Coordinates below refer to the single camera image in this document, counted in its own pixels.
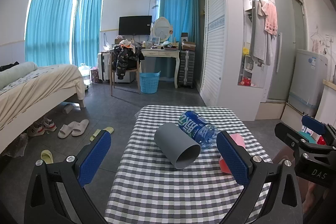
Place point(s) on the narrow turquoise curtain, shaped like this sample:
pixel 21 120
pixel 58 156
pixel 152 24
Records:
pixel 86 29

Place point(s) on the yellow green slipper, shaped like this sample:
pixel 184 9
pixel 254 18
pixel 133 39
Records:
pixel 47 157
pixel 101 132

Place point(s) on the oval white vanity mirror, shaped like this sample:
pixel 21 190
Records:
pixel 162 28

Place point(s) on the white suitcase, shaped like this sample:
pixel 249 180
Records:
pixel 103 66

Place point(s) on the clear water jug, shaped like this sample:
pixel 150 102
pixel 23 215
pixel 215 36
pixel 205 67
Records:
pixel 85 74

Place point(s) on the grey hanging towel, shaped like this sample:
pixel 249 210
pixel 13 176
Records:
pixel 258 37

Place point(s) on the blue plastic basket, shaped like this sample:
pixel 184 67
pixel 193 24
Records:
pixel 149 82

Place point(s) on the grey cup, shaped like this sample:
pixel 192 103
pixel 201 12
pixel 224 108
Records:
pixel 174 145

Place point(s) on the frosted glass door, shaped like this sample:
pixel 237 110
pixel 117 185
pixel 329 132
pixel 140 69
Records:
pixel 284 43

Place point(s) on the white slipper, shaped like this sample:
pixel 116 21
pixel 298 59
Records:
pixel 65 130
pixel 80 127

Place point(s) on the wooden chair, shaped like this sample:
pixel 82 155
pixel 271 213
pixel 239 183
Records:
pixel 112 82

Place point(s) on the dark patterned jacket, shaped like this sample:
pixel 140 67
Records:
pixel 123 61

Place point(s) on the black television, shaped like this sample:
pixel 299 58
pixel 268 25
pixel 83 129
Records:
pixel 135 25

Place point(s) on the pink hanging towel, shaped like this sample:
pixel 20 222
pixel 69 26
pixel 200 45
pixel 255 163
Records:
pixel 271 19

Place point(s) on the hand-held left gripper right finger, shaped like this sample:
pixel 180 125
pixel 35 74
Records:
pixel 232 158

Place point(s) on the white louvred wardrobe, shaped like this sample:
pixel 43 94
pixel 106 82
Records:
pixel 225 37

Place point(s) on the dark grey suitcase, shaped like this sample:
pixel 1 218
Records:
pixel 187 69

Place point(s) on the wide turquoise curtain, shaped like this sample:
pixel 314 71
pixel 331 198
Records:
pixel 48 27

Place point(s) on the pink cloth on hanger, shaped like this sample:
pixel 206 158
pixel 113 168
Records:
pixel 317 44

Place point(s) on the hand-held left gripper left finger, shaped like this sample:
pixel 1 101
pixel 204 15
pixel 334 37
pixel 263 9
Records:
pixel 95 158

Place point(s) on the patterned gift bag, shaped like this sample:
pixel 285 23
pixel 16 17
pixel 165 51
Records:
pixel 94 75

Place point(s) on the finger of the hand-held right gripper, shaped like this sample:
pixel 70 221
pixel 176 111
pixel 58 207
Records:
pixel 313 124
pixel 287 136

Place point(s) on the red and teal packet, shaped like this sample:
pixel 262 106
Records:
pixel 313 137

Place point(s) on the blue label water bottle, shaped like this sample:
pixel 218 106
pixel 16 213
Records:
pixel 195 127

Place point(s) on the tall teal curtain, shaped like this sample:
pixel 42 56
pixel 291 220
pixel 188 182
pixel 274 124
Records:
pixel 178 8

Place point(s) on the white washing machine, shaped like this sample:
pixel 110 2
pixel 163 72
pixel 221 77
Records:
pixel 305 79

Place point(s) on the white and red sneaker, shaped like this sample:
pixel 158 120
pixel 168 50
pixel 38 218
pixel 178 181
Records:
pixel 36 130
pixel 49 124

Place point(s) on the bed with beige blanket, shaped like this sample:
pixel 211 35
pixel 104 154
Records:
pixel 34 90

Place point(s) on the white dressing table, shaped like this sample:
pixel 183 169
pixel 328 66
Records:
pixel 160 54

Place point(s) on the pale green bolster pillow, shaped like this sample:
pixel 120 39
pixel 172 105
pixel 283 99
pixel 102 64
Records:
pixel 15 74

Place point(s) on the pink paper box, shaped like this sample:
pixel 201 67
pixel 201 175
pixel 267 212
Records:
pixel 237 140

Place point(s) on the checked tablecloth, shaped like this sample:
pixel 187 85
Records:
pixel 157 187

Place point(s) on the cardboard box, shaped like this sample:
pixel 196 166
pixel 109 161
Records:
pixel 189 45

